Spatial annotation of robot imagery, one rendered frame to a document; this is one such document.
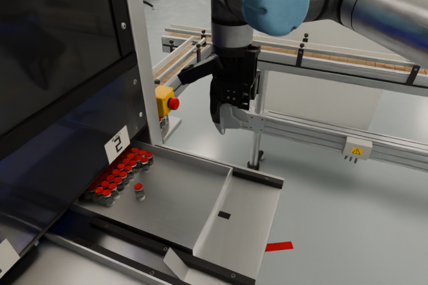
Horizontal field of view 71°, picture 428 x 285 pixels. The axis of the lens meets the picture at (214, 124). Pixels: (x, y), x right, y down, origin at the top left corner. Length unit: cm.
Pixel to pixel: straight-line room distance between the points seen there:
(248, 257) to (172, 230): 19
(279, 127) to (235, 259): 108
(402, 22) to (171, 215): 61
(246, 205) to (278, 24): 51
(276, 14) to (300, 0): 4
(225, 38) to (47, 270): 60
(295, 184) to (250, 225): 135
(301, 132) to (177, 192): 101
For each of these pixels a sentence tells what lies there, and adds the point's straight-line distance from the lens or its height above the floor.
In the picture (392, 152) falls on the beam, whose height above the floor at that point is 50.
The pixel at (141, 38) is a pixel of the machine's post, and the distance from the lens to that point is 78.
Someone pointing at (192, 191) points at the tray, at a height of 88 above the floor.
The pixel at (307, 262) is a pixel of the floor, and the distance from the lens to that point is 177.
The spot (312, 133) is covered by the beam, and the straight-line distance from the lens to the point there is 167.
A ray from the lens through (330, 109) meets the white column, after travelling 227.
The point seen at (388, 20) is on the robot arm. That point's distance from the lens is 41.
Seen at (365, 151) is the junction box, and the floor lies 51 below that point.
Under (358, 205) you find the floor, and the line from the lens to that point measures 210.
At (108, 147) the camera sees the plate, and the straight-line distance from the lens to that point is 75.
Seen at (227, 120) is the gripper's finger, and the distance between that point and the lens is 62.
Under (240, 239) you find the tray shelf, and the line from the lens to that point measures 74.
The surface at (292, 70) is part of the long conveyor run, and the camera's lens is 148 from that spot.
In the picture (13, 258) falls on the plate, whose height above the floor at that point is 100.
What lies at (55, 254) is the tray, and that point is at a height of 88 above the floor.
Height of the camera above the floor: 150
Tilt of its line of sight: 37 degrees down
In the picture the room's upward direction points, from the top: straight up
